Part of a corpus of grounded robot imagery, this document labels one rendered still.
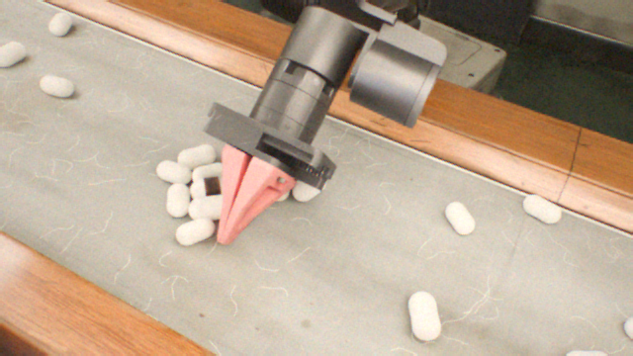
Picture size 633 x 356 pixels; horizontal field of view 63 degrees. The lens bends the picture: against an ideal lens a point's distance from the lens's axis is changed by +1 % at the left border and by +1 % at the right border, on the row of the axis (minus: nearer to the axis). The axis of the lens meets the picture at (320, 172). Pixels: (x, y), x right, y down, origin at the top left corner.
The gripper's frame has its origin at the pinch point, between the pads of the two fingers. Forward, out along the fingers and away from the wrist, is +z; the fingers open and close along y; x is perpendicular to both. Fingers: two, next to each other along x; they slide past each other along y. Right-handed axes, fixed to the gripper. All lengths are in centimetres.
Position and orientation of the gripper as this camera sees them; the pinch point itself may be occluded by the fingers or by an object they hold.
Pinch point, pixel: (227, 233)
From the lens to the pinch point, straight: 42.7
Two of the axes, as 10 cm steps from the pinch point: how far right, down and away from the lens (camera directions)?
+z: -4.4, 8.9, -0.7
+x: 2.1, 1.8, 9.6
